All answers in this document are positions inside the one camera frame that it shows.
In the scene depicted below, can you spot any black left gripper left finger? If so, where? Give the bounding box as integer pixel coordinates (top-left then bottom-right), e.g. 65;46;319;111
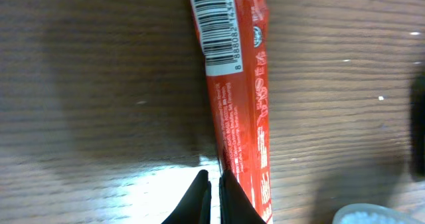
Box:
162;169;212;224

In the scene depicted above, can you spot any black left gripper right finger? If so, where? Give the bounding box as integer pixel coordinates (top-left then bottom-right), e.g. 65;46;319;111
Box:
219;170;266;224

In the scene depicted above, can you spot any white round tub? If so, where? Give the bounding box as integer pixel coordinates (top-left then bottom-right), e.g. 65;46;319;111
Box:
332;203;424;224

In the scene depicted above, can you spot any red snack package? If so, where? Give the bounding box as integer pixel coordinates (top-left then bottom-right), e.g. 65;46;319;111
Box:
190;0;273;223

